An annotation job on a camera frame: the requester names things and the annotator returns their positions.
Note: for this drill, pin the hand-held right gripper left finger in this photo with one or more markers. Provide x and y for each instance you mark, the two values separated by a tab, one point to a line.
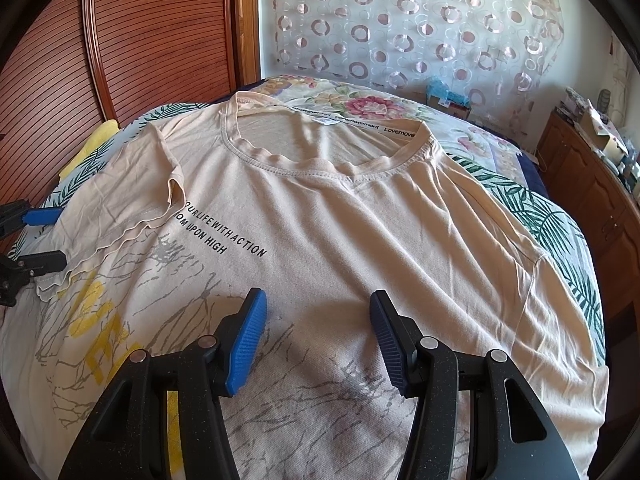
247	340

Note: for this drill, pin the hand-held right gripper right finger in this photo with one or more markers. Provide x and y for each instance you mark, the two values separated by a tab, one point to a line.
387	340

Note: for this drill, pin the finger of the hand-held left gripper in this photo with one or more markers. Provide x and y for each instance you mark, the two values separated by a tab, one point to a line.
42	217
45	261

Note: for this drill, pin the beige printed t-shirt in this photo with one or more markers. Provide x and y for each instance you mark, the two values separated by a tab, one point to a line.
325	220

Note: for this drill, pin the yellow plush toy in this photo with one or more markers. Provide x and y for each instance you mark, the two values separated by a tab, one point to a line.
95	145

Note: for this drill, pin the leaf print blanket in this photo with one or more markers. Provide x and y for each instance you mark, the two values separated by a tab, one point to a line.
550	220

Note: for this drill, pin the navy blue bedsheet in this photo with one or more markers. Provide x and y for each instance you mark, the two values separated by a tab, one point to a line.
530	172

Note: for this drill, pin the floral quilt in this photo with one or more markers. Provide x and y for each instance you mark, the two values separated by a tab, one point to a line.
365	105

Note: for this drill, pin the small cardboard box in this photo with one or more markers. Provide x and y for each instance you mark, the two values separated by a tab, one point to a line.
452	107

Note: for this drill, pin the wooden cabinet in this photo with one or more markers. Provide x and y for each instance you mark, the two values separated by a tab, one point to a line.
575	170

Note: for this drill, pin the blue plastic bag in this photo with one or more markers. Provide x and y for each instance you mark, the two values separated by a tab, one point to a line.
442	91

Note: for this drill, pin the open cardboard box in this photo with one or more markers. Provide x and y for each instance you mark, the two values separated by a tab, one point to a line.
600	130

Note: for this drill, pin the stack of patterned cloths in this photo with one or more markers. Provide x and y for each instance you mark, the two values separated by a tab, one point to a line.
572	102

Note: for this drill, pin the sheer circle pattern curtain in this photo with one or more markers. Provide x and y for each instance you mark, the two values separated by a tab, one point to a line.
400	25

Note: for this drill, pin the dark oval ornament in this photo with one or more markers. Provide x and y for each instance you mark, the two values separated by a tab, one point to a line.
605	97

